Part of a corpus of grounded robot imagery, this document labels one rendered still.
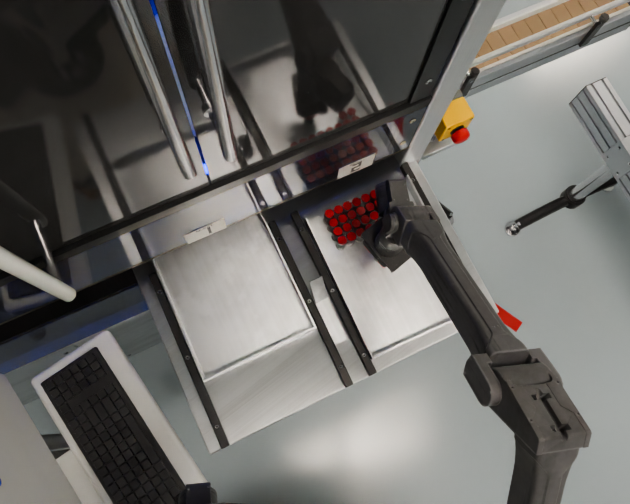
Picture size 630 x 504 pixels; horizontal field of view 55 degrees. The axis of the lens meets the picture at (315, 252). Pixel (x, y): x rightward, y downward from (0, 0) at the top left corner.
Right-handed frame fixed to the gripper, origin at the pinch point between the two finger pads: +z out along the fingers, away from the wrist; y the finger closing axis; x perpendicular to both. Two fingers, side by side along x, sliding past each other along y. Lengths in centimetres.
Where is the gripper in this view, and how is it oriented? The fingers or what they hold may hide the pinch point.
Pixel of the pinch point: (380, 254)
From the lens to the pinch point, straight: 133.1
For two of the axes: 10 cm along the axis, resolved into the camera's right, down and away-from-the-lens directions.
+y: -6.4, -7.6, 1.4
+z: -0.7, 2.4, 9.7
